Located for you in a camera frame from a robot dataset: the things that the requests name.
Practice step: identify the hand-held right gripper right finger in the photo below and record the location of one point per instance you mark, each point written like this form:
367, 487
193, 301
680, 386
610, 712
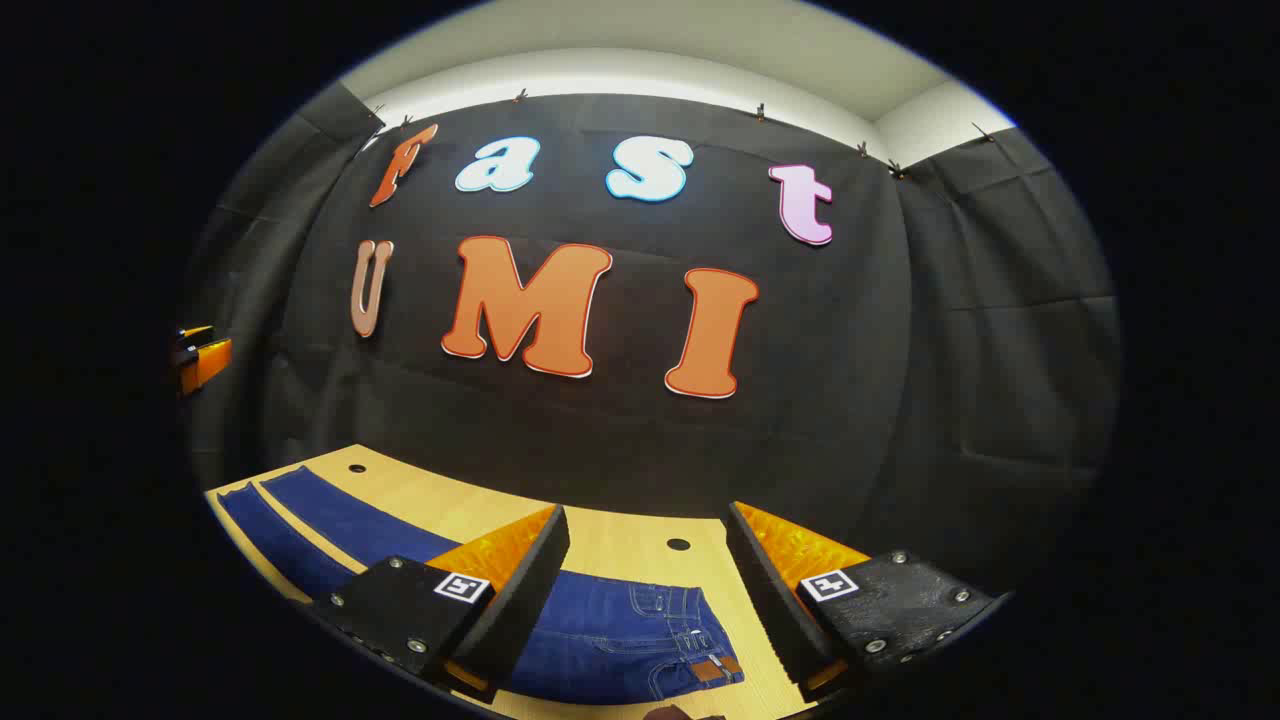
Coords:
775, 610

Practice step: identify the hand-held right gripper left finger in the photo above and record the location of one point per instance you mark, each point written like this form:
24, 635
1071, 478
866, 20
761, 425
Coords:
525, 600

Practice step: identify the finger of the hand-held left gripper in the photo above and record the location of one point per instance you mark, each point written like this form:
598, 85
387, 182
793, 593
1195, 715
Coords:
195, 333
210, 365

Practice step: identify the blue denim jeans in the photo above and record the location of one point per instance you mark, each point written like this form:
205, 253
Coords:
620, 630

